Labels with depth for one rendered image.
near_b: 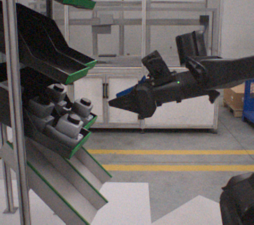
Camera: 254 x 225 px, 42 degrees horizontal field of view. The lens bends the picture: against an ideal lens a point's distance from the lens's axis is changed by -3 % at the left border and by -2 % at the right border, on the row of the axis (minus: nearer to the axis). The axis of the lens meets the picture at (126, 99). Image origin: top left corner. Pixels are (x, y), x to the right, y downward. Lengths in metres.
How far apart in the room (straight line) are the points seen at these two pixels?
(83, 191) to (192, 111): 3.79
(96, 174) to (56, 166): 0.18
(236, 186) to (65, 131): 0.37
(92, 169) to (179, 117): 3.63
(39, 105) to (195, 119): 3.98
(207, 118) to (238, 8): 5.07
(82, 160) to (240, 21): 8.46
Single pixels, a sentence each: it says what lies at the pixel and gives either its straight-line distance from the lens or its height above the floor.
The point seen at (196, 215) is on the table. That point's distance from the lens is 1.17.
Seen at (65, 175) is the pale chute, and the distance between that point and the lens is 0.91.
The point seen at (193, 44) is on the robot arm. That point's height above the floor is 1.43.
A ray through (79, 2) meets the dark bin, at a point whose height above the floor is 1.52.
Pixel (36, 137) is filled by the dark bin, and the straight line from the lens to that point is 0.75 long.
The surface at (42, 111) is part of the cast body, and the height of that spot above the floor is 1.28.
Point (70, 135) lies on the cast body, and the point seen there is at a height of 1.23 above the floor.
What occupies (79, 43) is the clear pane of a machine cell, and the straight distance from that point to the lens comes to 4.46.
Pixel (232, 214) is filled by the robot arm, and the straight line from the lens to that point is 0.61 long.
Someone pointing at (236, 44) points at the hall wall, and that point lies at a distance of 9.29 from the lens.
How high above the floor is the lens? 1.47
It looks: 13 degrees down
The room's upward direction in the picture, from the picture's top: straight up
